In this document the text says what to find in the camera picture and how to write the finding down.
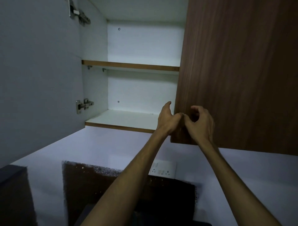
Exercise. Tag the person's right thumb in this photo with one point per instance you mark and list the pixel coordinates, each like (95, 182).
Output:
(188, 121)

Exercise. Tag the brown wooden cabinet door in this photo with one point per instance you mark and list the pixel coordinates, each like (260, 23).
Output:
(239, 69)

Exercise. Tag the white wall socket plate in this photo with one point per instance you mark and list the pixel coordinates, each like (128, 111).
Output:
(165, 168)

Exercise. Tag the black appliance top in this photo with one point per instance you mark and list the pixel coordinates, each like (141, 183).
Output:
(167, 218)

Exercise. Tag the white wall cabinet body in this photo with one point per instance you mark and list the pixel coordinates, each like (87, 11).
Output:
(142, 44)

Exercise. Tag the metal cabinet hinge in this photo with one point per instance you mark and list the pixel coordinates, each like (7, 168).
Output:
(83, 106)
(80, 14)

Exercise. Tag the person's right forearm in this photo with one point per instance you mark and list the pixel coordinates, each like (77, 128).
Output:
(235, 186)

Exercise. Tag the person's left hand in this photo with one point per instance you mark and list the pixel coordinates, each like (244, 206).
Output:
(166, 121)

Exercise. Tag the dark side cabinet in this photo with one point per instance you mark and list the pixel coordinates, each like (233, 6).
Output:
(15, 198)

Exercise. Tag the dark speckled stone slab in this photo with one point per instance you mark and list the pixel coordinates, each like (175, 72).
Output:
(88, 186)

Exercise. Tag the person's left thumb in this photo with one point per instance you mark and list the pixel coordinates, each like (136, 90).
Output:
(167, 107)

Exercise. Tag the person's left forearm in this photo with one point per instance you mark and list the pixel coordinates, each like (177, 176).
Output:
(130, 179)

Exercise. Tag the white-backed open cabinet door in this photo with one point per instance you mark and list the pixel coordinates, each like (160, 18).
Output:
(39, 81)

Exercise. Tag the white wood-edged cabinet shelf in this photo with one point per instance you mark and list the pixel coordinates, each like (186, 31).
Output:
(130, 65)

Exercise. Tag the person's right hand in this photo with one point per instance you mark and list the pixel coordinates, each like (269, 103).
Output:
(204, 127)

